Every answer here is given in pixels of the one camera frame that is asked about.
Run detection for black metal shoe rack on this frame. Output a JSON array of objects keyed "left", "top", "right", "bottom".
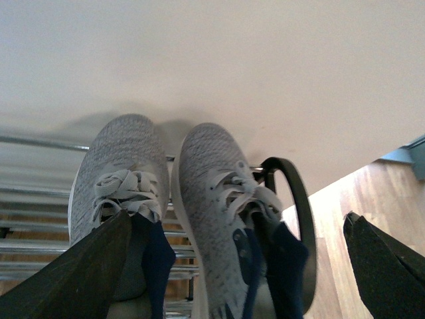
[{"left": 1, "top": 135, "right": 317, "bottom": 318}]

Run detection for grey knit sneaker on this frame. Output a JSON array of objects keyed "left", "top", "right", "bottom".
[
  {"left": 68, "top": 114, "right": 175, "bottom": 318},
  {"left": 171, "top": 122, "right": 310, "bottom": 319}
]

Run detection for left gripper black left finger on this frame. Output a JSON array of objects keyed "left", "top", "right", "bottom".
[{"left": 1, "top": 211, "right": 131, "bottom": 318}]

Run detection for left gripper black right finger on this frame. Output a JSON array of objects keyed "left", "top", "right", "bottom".
[{"left": 343, "top": 212, "right": 424, "bottom": 318}]

